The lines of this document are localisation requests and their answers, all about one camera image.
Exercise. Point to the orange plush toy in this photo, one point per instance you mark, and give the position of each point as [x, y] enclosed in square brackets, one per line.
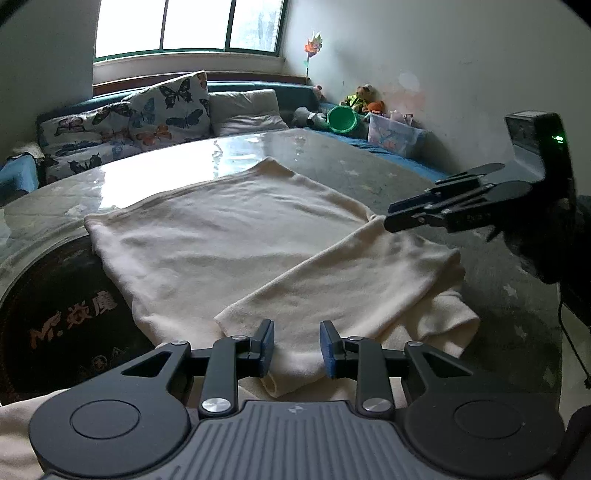
[376, 107]

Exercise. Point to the green plastic bucket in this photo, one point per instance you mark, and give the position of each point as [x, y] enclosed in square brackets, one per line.
[344, 120]

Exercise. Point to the colourful pinwheel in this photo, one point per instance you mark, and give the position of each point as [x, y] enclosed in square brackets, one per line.
[313, 46]

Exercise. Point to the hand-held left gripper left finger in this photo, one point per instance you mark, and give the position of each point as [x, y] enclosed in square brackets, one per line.
[268, 344]

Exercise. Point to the green framed window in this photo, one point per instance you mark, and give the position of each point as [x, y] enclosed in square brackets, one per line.
[194, 23]

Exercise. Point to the grey plush toy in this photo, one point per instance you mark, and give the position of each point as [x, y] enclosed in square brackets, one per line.
[307, 117]

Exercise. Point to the square butterfly print pillow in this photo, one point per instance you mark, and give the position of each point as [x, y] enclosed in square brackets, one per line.
[171, 110]

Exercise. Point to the blue towel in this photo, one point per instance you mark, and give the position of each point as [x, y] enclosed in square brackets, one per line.
[18, 180]

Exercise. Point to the clear plastic storage box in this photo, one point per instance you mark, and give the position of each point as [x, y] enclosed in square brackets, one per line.
[395, 136]

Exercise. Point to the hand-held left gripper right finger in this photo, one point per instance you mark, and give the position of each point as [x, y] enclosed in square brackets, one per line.
[328, 350]

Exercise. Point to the pink plush toy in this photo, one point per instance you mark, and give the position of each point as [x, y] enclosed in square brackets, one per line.
[318, 91]

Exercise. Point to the brown teddy bear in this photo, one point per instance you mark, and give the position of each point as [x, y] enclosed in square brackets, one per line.
[359, 97]

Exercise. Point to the grey pillow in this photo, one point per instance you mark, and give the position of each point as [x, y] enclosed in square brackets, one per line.
[244, 113]

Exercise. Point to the black round induction cooktop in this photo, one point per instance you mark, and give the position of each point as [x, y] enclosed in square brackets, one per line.
[60, 323]

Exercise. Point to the teal sofa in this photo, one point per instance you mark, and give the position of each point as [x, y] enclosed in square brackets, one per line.
[286, 90]

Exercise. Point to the long butterfly print pillow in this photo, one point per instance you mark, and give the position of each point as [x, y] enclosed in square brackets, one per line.
[78, 138]

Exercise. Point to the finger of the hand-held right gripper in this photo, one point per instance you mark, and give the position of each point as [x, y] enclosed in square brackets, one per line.
[461, 217]
[471, 174]

